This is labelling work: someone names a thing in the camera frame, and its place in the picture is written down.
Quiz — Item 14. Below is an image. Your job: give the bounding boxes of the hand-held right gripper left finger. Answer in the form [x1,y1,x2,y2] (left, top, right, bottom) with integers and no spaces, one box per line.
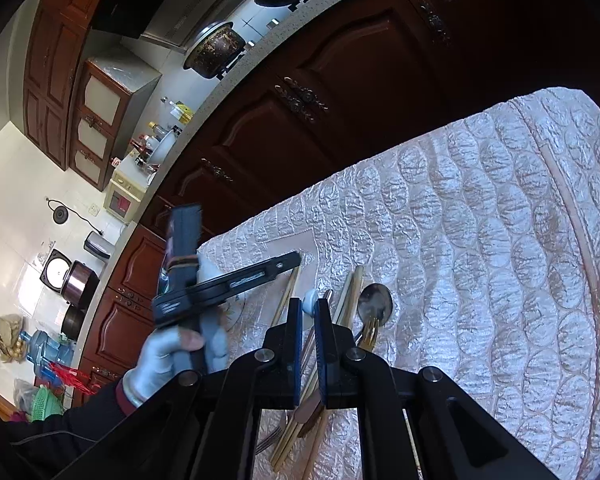
[50,297,306,480]

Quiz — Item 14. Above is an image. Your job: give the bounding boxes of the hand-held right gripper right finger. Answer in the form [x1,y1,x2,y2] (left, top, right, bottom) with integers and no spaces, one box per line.
[315,298,563,480]

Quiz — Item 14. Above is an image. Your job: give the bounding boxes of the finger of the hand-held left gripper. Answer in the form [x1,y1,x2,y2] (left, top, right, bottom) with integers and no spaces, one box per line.
[187,251,302,307]

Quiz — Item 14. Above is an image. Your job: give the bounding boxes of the white handled utensil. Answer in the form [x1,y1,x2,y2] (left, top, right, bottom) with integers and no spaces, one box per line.
[302,289,322,319]

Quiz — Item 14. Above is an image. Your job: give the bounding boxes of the metal spoon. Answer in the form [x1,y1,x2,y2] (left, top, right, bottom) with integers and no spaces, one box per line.
[355,283,394,352]

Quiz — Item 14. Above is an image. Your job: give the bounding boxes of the person's left hand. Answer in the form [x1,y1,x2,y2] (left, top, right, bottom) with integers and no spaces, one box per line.
[122,305,231,407]

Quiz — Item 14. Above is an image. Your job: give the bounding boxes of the cream microwave oven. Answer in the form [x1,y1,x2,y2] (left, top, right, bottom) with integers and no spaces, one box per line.
[104,157,154,224]

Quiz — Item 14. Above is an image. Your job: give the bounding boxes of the silver countertop appliance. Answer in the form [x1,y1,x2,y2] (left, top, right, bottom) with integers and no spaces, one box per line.
[83,232,114,261]

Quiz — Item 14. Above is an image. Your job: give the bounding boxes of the white bowl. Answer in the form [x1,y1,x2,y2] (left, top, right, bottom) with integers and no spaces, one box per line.
[147,127,182,171]

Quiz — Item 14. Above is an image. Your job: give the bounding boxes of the dark sauce bottle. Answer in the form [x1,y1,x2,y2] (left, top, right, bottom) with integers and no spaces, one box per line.
[131,135,154,165]

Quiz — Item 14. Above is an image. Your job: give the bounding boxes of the rice cooker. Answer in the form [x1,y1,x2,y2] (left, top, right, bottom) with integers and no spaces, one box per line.
[40,247,101,311]

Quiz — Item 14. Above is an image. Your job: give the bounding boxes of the yellow oil bottle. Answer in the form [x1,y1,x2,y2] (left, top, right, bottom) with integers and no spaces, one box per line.
[172,101,197,126]

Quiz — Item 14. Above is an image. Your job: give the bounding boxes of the black pot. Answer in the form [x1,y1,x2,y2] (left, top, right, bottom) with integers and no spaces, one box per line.
[60,305,89,342]

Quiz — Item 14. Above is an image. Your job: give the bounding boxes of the blue water jug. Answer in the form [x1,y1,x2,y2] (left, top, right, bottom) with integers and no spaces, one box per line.
[20,330,74,377]

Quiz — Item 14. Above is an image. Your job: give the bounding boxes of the plastic bag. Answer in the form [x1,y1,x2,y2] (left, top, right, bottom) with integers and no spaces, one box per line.
[0,312,27,362]

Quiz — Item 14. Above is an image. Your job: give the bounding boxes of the brown cooking pot with lid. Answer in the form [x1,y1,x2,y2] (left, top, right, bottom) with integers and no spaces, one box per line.
[182,21,247,80]

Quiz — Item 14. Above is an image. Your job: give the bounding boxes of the green plastic basket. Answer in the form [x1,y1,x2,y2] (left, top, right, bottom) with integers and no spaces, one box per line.
[30,385,64,417]

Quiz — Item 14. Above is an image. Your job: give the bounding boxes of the steel range hood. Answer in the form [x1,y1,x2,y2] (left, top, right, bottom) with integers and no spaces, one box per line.
[91,0,291,52]

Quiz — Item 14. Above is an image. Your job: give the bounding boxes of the dark wooden base cabinet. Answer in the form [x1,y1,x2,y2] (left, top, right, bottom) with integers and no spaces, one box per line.
[72,0,600,411]

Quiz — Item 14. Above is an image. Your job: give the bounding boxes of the gas stove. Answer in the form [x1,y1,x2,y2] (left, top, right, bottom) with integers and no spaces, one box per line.
[215,0,342,82]

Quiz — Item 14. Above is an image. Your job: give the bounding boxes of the black round wall hanger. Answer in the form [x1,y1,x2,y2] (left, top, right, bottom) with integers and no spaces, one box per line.
[46,198,72,224]

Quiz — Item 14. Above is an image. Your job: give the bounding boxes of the frosted panel wall cabinet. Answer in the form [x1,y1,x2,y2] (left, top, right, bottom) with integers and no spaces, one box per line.
[67,57,163,192]

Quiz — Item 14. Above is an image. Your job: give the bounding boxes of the red wire rack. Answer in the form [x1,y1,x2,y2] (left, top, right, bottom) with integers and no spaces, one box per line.
[42,360,92,392]

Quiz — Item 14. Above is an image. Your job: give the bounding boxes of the brown wooden wall cabinet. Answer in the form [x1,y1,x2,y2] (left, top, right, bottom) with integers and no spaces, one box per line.
[22,0,126,171]

